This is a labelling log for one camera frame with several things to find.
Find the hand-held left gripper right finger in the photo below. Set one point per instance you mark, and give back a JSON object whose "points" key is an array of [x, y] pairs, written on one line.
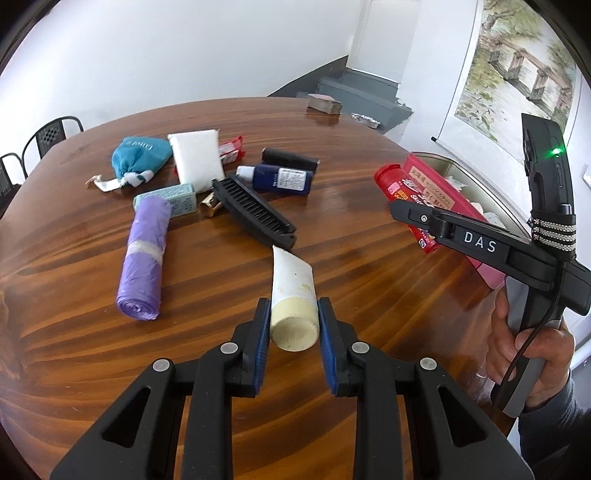
{"points": [[328, 350]]}

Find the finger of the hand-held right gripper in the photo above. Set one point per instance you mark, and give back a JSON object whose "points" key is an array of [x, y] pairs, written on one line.
{"points": [[415, 217]]}

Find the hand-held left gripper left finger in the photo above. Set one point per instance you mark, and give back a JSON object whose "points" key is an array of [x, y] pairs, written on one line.
{"points": [[263, 346]]}

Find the red candy tube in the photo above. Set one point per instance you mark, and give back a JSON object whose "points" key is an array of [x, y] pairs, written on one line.
{"points": [[397, 184]]}

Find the pink tin box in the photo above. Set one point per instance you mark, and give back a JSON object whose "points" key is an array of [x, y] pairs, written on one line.
{"points": [[457, 198]]}

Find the white cream tube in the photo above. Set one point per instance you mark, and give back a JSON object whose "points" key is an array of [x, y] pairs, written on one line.
{"points": [[291, 295]]}

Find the black folding comb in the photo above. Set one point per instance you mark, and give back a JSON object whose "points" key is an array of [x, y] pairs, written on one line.
{"points": [[254, 212]]}

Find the purple trash bag roll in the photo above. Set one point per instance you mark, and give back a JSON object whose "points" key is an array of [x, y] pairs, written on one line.
{"points": [[143, 263]]}

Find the navy blue bottle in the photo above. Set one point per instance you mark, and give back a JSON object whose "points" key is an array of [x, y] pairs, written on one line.
{"points": [[272, 179]]}

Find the white tissue pack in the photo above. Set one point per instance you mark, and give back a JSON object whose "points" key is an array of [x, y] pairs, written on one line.
{"points": [[196, 157]]}

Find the person's right forearm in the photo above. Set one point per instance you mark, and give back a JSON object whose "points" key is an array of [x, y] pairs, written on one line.
{"points": [[554, 438]]}

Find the wooden desktop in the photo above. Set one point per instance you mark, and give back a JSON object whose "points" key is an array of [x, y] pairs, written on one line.
{"points": [[369, 300]]}

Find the person's right hand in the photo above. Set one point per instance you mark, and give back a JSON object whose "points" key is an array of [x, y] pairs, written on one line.
{"points": [[551, 364]]}

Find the black cylinder case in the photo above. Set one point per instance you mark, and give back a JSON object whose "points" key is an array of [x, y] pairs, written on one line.
{"points": [[288, 159]]}

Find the stack of cards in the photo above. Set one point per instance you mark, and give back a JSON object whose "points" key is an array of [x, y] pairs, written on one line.
{"points": [[323, 102]]}

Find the small gold tube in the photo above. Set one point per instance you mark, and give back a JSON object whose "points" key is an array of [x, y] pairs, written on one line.
{"points": [[210, 204]]}

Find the pale green patterned box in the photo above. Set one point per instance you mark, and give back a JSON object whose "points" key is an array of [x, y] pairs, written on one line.
{"points": [[175, 198]]}

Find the hanging scroll painting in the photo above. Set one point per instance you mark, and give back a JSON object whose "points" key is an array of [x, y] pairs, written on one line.
{"points": [[517, 69]]}

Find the red snack packet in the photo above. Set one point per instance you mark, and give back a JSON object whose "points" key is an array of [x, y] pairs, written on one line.
{"points": [[233, 147]]}

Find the black metal chair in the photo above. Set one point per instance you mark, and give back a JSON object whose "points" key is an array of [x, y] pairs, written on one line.
{"points": [[51, 134], [7, 184]]}

